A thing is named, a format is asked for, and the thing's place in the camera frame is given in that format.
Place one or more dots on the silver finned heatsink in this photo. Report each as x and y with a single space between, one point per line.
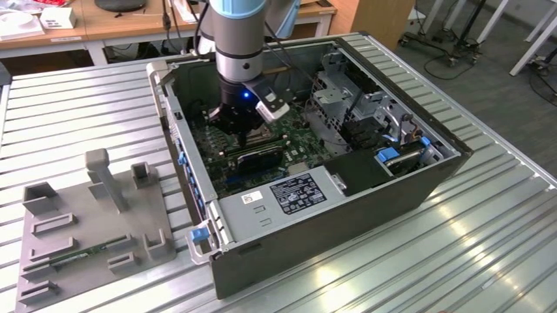
299 169

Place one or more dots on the dark round pad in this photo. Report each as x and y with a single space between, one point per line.
119 5

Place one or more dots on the black plastic shroud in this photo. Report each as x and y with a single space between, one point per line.
357 174

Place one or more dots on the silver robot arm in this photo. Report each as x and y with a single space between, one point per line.
239 42

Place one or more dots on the grey power supply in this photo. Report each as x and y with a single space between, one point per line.
243 220

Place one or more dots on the wooden cabinet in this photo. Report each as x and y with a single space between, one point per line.
382 19

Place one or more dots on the white grey camera box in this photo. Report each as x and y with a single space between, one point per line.
274 111

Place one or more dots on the white cardboard box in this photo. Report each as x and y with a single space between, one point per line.
59 16

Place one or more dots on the CPU socket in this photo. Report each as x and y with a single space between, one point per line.
270 138

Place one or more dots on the wooden desk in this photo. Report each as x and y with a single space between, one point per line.
130 19

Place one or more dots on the green RAM stick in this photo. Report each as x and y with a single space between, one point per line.
87 251
257 148

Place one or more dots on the grey parts rack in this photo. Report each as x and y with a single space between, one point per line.
87 228

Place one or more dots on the white round-lidded box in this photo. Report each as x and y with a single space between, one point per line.
18 29

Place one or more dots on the white table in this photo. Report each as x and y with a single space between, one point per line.
529 45

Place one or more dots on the blue case latch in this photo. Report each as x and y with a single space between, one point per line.
198 235

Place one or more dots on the black wheeled stand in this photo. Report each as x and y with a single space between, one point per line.
468 26

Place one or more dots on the black PC case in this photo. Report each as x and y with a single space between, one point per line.
326 244

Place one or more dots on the black power supply label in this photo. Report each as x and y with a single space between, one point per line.
298 194

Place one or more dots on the green motherboard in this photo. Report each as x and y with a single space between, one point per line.
299 130

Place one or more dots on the white power supply sticker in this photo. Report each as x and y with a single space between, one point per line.
253 197

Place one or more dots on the small blue clip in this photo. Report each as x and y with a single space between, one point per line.
425 141

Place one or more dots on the graphics card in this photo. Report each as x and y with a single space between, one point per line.
258 161

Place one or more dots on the metal drive cage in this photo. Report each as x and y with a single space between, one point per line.
335 98

